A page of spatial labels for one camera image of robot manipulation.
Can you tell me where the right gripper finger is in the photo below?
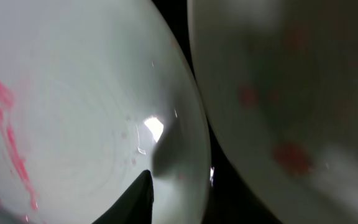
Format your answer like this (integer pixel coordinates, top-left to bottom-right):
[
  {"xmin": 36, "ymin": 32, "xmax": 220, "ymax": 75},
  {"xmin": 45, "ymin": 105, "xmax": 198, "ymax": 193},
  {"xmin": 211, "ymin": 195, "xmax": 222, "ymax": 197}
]
[{"xmin": 93, "ymin": 170, "xmax": 154, "ymax": 224}]

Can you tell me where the light blue plate top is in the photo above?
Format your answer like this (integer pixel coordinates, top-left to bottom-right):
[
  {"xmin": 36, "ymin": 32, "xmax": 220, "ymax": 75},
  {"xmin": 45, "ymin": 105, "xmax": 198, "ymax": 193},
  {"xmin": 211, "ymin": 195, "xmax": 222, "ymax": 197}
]
[{"xmin": 188, "ymin": 0, "xmax": 358, "ymax": 223}]

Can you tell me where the round black tray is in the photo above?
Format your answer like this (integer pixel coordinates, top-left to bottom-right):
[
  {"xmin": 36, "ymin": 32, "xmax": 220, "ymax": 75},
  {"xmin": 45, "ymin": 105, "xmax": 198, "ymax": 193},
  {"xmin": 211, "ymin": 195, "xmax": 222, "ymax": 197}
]
[{"xmin": 152, "ymin": 0, "xmax": 280, "ymax": 224}]

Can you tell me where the light blue plate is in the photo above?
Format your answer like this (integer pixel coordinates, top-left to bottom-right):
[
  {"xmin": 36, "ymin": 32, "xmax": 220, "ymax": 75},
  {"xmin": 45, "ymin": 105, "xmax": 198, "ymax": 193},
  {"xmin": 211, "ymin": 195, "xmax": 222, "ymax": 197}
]
[
  {"xmin": 0, "ymin": 0, "xmax": 211, "ymax": 223},
  {"xmin": 188, "ymin": 0, "xmax": 358, "ymax": 223}
]

